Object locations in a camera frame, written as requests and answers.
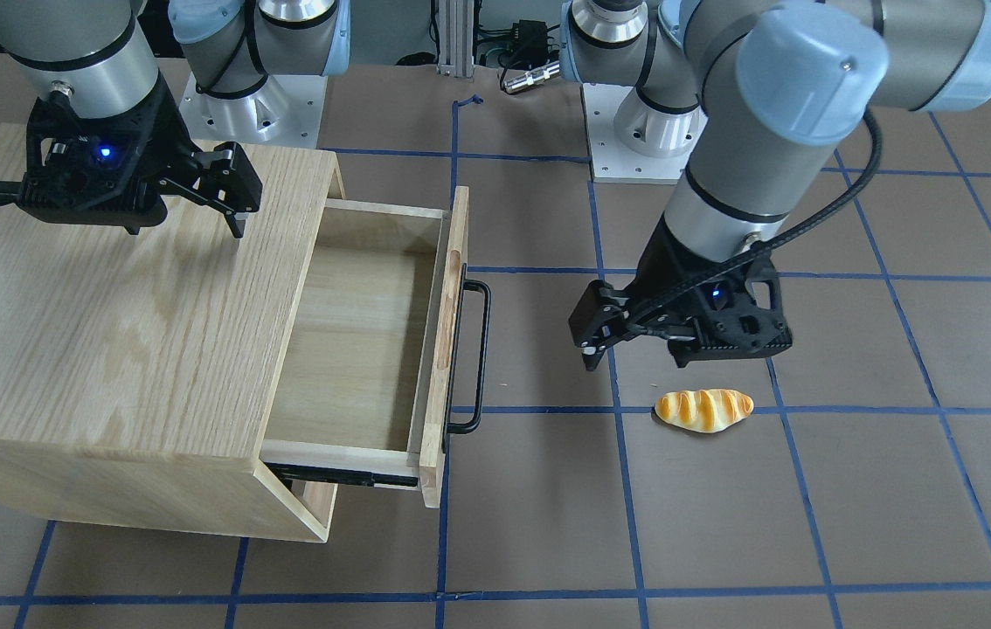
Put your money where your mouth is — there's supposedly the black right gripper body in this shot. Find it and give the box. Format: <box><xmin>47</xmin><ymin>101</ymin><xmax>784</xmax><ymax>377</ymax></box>
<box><xmin>15</xmin><ymin>83</ymin><xmax>199</xmax><ymax>234</ymax></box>

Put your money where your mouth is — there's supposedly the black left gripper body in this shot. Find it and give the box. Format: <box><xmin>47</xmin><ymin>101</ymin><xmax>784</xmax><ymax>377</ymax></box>
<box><xmin>631</xmin><ymin>218</ymin><xmax>793</xmax><ymax>368</ymax></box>

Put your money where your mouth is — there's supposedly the black drawer handle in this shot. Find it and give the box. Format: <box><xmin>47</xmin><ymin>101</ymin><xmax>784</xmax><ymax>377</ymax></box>
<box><xmin>441</xmin><ymin>264</ymin><xmax>492</xmax><ymax>453</ymax></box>

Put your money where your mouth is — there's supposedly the wooden drawer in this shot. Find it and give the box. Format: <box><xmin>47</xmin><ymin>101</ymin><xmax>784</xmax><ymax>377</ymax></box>
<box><xmin>260</xmin><ymin>186</ymin><xmax>470</xmax><ymax>508</ymax></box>

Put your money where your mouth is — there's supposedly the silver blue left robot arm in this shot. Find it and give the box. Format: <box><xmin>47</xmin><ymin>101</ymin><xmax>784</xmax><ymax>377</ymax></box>
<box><xmin>560</xmin><ymin>1</ymin><xmax>991</xmax><ymax>370</ymax></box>

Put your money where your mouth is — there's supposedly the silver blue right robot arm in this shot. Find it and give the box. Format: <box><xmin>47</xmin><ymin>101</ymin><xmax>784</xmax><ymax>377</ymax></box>
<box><xmin>0</xmin><ymin>1</ymin><xmax>350</xmax><ymax>238</ymax></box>

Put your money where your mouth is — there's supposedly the light wooden drawer cabinet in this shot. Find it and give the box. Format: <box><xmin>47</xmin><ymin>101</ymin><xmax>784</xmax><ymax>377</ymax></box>
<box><xmin>0</xmin><ymin>146</ymin><xmax>345</xmax><ymax>543</ymax></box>

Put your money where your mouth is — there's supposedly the yellow toy bread roll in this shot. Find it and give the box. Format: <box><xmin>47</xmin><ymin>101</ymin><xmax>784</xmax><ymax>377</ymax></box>
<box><xmin>653</xmin><ymin>389</ymin><xmax>755</xmax><ymax>434</ymax></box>

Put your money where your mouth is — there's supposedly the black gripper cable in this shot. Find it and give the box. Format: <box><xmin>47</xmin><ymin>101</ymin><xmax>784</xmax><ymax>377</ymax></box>
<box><xmin>635</xmin><ymin>109</ymin><xmax>885</xmax><ymax>328</ymax></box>

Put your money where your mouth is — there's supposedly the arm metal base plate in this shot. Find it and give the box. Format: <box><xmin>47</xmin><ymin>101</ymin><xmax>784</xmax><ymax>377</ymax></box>
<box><xmin>179</xmin><ymin>75</ymin><xmax>329</xmax><ymax>149</ymax></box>
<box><xmin>582</xmin><ymin>84</ymin><xmax>707</xmax><ymax>184</ymax></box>

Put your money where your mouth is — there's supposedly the silver cable connector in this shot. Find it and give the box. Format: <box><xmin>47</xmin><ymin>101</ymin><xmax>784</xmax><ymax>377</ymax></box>
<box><xmin>500</xmin><ymin>60</ymin><xmax>562</xmax><ymax>95</ymax></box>

